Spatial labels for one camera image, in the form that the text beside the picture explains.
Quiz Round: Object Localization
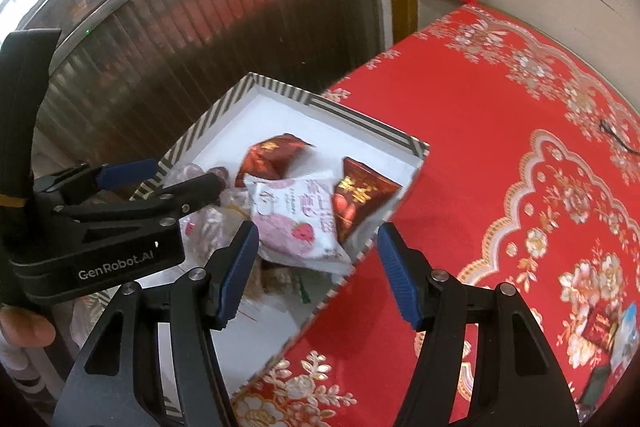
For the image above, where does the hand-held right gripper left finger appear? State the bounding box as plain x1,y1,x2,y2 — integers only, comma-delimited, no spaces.
50,221,261,427

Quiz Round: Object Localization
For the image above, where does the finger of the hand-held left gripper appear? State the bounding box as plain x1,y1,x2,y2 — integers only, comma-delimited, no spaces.
35,158,158,194
55,172,226,224

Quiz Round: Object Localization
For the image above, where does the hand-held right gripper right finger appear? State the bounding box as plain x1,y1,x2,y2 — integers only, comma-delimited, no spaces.
376,223,583,427

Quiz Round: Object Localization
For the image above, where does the clear green-edged snack packet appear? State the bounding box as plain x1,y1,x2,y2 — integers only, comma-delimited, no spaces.
257,257,323,308

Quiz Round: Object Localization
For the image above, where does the pink and white snack packet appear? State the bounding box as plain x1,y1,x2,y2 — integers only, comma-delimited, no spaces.
245,169,353,278

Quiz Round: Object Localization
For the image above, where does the shiny red snack packet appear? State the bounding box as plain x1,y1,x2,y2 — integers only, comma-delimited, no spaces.
332,157,403,244
234,133,316,188

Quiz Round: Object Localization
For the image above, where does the striped cardboard box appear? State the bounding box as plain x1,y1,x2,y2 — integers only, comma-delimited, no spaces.
70,72,431,423

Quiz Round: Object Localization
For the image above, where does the person's left hand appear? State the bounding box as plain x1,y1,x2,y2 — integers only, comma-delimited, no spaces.
0,307,57,349

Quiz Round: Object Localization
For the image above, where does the ribbed folding door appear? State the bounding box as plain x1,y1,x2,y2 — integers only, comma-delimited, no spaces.
20,0,396,188

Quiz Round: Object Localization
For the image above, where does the red floral tablecloth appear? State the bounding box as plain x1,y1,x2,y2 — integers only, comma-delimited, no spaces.
230,4,640,427

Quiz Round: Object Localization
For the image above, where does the black and green snack packet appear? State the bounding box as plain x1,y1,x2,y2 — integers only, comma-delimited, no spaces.
579,364,617,414

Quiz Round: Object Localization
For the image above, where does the blue and white snack packet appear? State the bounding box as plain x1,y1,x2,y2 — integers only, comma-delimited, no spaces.
612,304,640,359

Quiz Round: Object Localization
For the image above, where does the black cable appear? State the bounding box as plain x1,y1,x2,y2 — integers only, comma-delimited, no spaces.
597,119,640,156

